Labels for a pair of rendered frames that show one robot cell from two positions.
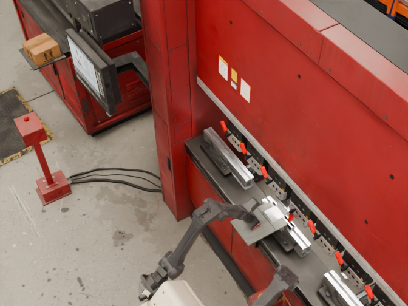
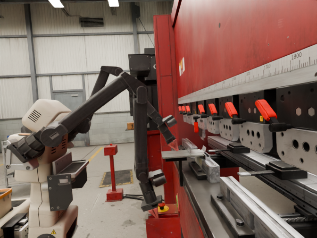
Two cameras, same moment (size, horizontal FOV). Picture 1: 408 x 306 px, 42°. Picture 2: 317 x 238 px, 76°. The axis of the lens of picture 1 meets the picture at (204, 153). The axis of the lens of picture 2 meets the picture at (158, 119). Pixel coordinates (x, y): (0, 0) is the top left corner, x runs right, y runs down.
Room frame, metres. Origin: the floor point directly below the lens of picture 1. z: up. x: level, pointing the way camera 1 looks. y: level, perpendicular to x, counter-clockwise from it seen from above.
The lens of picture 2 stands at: (0.38, -0.82, 1.31)
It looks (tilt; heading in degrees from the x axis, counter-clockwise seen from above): 3 degrees down; 28
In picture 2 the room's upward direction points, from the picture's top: 4 degrees counter-clockwise
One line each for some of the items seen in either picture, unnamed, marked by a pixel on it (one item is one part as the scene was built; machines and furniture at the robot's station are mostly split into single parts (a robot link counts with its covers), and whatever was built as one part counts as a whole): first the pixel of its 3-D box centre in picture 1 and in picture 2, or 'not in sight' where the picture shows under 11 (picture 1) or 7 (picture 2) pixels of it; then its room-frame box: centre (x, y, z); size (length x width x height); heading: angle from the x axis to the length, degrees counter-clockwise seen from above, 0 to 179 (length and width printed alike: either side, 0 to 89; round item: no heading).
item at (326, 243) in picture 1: (331, 235); (218, 115); (1.39, -0.61, 1.26); 0.15 x 0.09 x 0.17; 30
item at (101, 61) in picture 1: (95, 69); (134, 101); (2.48, 0.64, 1.42); 0.45 x 0.12 x 0.36; 35
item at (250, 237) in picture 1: (258, 223); (181, 153); (1.64, -0.30, 1.00); 0.26 x 0.18 x 0.01; 120
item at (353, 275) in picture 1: (359, 266); (235, 116); (1.21, -0.71, 1.26); 0.15 x 0.09 x 0.17; 30
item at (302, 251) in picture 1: (285, 226); (205, 165); (1.66, -0.45, 0.92); 0.39 x 0.06 x 0.10; 30
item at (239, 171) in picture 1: (227, 157); (188, 147); (2.19, -0.15, 0.92); 0.50 x 0.06 x 0.10; 30
